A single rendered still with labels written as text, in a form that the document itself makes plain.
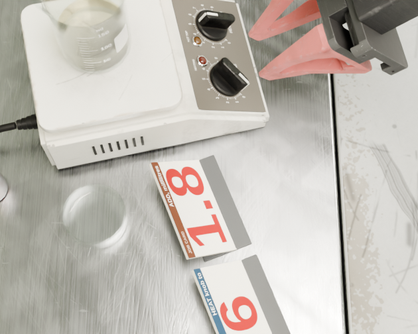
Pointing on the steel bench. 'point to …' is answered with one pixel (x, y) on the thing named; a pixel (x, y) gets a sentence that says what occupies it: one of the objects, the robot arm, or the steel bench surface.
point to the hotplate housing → (109, 152)
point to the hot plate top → (42, 34)
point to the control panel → (229, 42)
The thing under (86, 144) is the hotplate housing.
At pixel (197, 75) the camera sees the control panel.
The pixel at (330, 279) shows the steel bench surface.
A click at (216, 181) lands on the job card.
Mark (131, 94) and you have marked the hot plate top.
